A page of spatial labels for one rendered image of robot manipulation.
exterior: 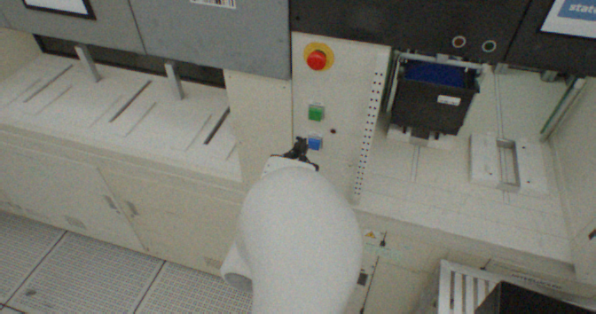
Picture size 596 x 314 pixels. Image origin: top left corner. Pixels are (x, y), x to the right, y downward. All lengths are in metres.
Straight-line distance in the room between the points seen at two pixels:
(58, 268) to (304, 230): 2.13
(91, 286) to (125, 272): 0.16
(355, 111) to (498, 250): 0.58
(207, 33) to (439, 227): 0.79
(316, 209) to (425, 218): 0.91
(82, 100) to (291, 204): 1.50
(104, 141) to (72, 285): 0.96
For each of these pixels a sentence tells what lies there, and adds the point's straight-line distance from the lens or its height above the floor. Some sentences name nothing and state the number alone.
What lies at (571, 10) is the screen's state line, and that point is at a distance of 0.75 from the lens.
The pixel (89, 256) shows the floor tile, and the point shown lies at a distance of 2.29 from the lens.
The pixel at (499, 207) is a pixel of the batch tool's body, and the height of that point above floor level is 0.87.
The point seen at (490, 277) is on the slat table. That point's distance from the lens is 1.25.
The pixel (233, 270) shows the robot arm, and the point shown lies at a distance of 0.62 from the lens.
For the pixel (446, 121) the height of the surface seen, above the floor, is 0.99.
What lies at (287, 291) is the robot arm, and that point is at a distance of 0.24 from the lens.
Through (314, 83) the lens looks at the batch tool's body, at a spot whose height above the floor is 1.28.
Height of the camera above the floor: 1.78
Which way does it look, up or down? 46 degrees down
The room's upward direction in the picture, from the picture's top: straight up
